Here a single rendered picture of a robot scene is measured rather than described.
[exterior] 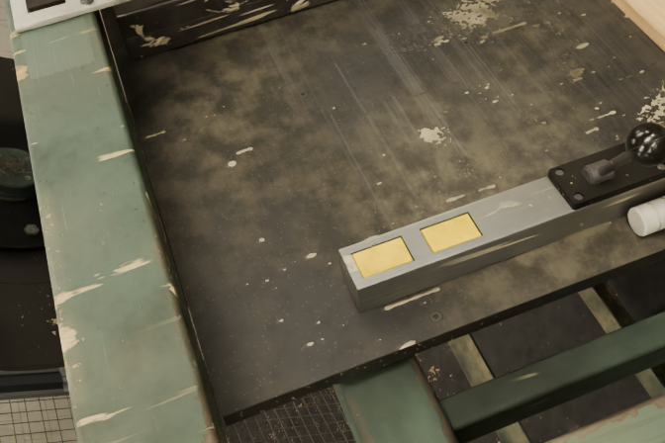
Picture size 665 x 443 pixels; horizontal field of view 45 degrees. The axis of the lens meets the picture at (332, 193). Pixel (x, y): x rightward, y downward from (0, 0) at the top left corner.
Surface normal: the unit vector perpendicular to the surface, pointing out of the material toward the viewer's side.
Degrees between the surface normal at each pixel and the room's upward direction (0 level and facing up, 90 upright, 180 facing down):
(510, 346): 0
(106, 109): 59
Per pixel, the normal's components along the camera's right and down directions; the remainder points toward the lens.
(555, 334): -0.85, -0.06
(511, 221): -0.09, -0.65
